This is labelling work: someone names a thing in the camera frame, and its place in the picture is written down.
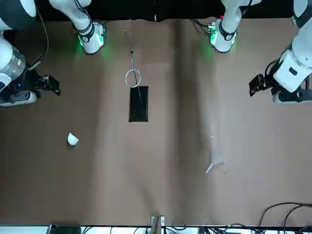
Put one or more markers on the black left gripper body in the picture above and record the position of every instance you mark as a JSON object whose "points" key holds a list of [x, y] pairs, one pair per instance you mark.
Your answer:
{"points": [[269, 83]]}

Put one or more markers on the clear glass funnel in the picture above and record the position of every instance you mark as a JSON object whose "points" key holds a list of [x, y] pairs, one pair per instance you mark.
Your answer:
{"points": [[215, 159]]}

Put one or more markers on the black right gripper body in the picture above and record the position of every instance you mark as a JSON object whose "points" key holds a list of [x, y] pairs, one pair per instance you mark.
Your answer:
{"points": [[31, 81]]}

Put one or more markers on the black backdrop curtain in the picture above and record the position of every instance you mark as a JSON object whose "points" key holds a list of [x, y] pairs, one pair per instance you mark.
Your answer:
{"points": [[170, 7]]}

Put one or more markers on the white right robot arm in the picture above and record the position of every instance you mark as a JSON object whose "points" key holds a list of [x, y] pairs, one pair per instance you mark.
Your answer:
{"points": [[89, 41]]}

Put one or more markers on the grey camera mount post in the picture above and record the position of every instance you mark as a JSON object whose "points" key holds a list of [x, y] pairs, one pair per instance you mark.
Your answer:
{"points": [[157, 225]]}

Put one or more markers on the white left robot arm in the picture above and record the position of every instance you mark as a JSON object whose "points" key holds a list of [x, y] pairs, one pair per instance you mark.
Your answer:
{"points": [[226, 41]]}

